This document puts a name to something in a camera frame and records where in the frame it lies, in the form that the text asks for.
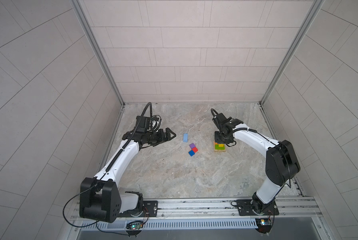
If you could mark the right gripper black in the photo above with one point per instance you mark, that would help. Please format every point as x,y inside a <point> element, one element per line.
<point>217,141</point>

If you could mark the right controller board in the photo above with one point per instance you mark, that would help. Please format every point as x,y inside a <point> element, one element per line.
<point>264,226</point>

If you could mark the blue wood cube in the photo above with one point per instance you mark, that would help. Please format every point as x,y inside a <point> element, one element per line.
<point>191,153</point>

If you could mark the controller board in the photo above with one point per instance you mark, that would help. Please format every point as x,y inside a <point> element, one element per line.
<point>135,226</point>
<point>264,226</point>

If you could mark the light blue wood block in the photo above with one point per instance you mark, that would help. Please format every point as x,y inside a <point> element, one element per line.
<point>185,138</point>

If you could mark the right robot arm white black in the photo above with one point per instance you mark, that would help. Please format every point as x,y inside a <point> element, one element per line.
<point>281,160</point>

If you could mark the perforated vent strip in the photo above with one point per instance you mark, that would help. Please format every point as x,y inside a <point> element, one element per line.
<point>184,224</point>

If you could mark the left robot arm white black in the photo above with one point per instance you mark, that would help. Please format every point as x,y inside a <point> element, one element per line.
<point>100,199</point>

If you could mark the aluminium mounting rail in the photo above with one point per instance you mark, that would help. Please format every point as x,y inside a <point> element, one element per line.
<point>221,208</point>

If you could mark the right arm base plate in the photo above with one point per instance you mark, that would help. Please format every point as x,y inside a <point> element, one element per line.
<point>248,207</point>

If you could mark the green wood block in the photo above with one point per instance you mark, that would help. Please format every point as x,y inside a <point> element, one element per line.
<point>220,148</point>

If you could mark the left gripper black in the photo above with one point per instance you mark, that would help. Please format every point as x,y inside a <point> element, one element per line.
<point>162,138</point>

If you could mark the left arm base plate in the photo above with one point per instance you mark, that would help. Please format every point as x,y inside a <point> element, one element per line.
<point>149,207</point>

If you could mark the left controller board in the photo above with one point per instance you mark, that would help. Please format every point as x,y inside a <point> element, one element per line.
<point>135,226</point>

